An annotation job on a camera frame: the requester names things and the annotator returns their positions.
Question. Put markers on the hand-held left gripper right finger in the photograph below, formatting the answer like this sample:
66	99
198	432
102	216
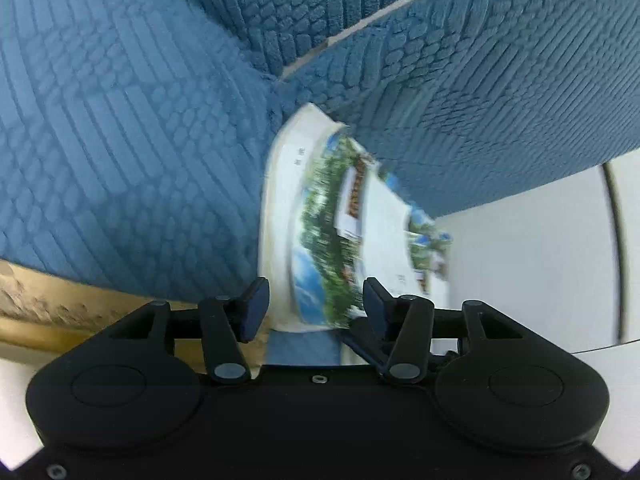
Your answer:
377	310

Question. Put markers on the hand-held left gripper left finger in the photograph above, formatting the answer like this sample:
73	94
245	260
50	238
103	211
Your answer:
255	310

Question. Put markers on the blue quilted sofa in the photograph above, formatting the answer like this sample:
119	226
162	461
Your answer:
125	135

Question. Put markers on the tan painting cover book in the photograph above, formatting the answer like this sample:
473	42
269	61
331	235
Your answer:
75	310

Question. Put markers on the white table with black frame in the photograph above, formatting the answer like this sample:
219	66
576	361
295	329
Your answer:
525	260

